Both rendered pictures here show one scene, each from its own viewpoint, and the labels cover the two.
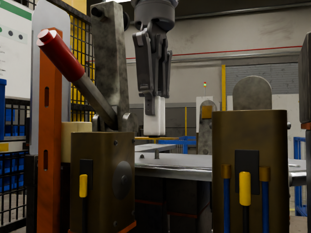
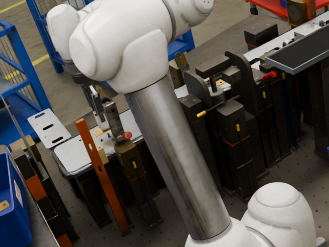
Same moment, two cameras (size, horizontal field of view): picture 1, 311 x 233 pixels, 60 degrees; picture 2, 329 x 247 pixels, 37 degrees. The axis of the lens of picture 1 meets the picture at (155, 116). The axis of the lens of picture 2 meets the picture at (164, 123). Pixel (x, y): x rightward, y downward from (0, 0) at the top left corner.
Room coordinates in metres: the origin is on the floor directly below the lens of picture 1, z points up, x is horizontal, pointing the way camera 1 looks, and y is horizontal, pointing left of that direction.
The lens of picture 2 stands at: (-0.72, 0.88, 1.94)
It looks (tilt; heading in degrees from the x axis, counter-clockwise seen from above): 33 degrees down; 316
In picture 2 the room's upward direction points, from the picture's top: 17 degrees counter-clockwise
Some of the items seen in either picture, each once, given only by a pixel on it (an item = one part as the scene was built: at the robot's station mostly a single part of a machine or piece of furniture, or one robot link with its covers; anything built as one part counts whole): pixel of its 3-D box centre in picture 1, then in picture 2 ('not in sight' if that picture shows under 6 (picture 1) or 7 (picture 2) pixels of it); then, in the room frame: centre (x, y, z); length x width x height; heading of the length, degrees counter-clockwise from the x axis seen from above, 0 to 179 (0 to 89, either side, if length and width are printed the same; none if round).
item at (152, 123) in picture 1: (152, 115); (102, 120); (0.48, 0.01, 1.08); 0.03 x 0.01 x 0.07; 66
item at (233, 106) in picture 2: not in sight; (242, 156); (0.07, -0.18, 0.89); 0.09 x 0.08 x 0.38; 156
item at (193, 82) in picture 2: not in sight; (228, 125); (0.15, -0.25, 0.94); 0.18 x 0.13 x 0.49; 66
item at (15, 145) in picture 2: not in sight; (41, 181); (0.72, 0.20, 0.88); 0.08 x 0.08 x 0.36; 66
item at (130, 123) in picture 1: (130, 122); not in sight; (0.35, 0.03, 1.06); 0.03 x 0.01 x 0.03; 156
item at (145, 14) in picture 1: (154, 31); (86, 81); (0.49, 0.00, 1.23); 0.08 x 0.07 x 0.09; 156
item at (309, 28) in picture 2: not in sight; (317, 80); (0.00, -0.66, 0.90); 0.13 x 0.08 x 0.41; 156
